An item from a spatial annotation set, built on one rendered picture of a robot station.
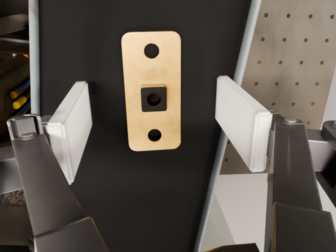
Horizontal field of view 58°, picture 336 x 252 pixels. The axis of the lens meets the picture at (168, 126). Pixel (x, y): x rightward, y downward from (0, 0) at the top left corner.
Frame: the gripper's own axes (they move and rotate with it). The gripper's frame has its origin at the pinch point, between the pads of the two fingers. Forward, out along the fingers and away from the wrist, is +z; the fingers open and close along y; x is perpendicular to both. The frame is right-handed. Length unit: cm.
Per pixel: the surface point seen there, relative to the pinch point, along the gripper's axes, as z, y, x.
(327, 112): 120, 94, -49
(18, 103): 16.9, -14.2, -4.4
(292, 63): 50, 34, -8
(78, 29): 4.1, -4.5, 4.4
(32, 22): 3.5, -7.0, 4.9
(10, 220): 12.1, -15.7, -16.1
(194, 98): 4.1, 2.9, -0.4
